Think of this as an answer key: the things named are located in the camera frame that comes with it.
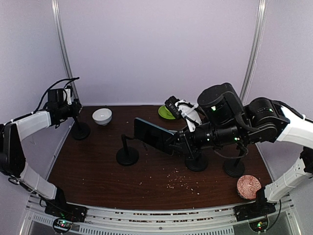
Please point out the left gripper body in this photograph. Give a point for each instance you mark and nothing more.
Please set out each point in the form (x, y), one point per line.
(74, 112)

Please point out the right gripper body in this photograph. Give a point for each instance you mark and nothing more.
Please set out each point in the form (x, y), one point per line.
(193, 149)

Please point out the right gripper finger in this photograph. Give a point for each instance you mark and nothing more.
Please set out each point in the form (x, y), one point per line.
(180, 149)
(174, 139)

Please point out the teal phone front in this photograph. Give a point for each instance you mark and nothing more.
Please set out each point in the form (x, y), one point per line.
(152, 135)

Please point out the black phone stand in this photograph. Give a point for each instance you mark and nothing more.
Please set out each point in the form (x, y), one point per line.
(127, 156)
(79, 130)

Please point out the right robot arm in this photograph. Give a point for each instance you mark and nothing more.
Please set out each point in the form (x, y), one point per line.
(219, 118)

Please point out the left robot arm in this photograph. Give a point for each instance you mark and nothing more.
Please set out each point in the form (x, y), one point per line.
(60, 106)

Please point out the black stand right centre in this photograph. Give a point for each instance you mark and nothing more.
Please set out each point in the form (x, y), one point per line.
(198, 164)

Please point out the far right black stand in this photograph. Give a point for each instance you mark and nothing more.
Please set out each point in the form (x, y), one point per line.
(235, 167)

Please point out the white bowl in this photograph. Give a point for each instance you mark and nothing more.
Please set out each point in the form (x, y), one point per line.
(102, 116)

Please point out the green plate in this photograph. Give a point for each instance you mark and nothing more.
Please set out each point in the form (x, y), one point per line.
(165, 113)

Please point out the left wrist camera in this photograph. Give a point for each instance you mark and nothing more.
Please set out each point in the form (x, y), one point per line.
(68, 95)

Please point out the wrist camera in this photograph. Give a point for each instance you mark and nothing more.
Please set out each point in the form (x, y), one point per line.
(172, 108)
(68, 95)

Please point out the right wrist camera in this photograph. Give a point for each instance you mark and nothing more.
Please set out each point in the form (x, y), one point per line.
(172, 108)

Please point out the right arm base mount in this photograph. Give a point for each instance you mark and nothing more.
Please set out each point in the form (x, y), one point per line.
(256, 215)

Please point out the left aluminium frame post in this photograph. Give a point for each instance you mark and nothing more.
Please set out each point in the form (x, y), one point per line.
(60, 33)

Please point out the aluminium frame post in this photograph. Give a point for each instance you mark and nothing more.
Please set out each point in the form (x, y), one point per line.
(256, 44)
(60, 33)

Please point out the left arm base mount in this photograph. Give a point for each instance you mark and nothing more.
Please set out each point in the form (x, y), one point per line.
(65, 218)

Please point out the right aluminium frame post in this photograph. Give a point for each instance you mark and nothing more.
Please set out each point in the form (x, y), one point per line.
(256, 44)

